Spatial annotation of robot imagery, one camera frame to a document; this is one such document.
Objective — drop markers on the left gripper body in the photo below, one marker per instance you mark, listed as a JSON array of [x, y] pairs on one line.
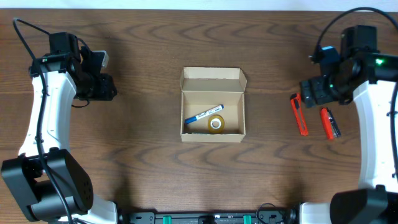
[[106, 87]]

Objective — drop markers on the red black stapler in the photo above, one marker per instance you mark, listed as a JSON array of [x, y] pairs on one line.
[[330, 126]]

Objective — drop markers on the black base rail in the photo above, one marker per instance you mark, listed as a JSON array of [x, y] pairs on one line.
[[261, 216]]

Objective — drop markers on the open cardboard box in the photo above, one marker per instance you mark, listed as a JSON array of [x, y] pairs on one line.
[[213, 104]]

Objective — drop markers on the blue whiteboard marker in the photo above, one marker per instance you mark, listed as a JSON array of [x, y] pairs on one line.
[[204, 114]]

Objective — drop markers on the red utility knife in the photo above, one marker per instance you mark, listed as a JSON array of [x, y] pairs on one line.
[[295, 101]]

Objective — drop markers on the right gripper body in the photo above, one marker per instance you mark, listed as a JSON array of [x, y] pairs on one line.
[[313, 91]]

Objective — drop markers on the yellow tape roll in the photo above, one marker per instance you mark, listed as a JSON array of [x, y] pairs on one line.
[[216, 124]]

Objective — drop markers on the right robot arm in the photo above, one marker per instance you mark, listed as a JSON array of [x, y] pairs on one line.
[[356, 73]]

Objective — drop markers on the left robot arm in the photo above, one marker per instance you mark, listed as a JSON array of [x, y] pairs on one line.
[[46, 181]]

